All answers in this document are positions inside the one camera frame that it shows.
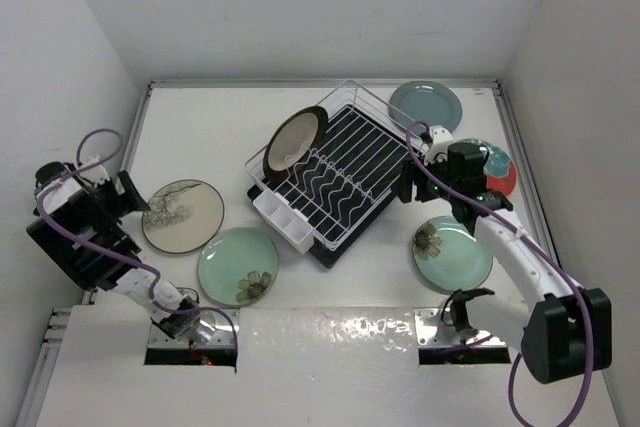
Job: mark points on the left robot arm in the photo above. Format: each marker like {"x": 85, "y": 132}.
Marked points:
{"x": 79, "y": 227}

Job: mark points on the black drip tray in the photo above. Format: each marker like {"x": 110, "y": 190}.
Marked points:
{"x": 345, "y": 184}

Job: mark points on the green plate with flower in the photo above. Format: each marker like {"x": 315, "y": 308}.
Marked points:
{"x": 238, "y": 267}
{"x": 448, "y": 256}

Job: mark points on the red and teal plate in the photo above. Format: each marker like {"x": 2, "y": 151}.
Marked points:
{"x": 499, "y": 168}

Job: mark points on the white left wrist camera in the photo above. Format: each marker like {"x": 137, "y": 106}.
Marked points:
{"x": 94, "y": 177}

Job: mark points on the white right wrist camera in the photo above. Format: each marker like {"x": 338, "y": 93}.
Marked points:
{"x": 441, "y": 139}

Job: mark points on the cream plate with branch design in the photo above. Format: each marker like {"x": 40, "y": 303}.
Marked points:
{"x": 183, "y": 216}

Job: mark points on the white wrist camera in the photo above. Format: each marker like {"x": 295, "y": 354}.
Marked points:
{"x": 441, "y": 139}
{"x": 94, "y": 177}

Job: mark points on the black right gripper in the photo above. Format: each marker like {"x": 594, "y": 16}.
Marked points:
{"x": 410, "y": 168}

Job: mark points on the plain teal plate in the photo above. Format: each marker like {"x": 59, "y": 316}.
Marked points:
{"x": 425, "y": 101}

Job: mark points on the dark rimmed cream plate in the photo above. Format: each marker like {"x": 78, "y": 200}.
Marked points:
{"x": 290, "y": 146}

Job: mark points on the white wire dish rack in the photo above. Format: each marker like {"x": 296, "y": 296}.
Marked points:
{"x": 347, "y": 92}

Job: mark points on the white cutlery holder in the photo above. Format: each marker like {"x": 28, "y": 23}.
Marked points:
{"x": 290, "y": 223}

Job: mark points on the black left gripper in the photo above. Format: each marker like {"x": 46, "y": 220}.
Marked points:
{"x": 121, "y": 204}

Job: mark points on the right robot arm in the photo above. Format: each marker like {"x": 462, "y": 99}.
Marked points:
{"x": 566, "y": 330}

